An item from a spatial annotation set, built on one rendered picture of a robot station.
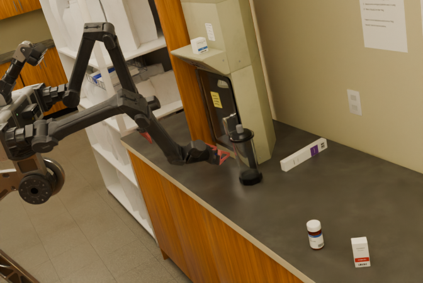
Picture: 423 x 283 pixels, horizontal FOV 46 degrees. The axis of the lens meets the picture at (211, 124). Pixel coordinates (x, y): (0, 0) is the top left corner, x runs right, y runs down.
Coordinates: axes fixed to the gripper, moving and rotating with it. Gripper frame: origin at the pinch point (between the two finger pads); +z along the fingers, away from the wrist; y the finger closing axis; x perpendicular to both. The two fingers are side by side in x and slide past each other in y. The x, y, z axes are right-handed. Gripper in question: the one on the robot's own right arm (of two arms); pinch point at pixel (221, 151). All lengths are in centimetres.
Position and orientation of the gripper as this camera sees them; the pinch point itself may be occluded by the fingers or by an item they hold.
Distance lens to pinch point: 228.0
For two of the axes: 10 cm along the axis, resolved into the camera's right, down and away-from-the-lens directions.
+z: 8.0, -1.1, 5.9
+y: -6.0, -2.6, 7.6
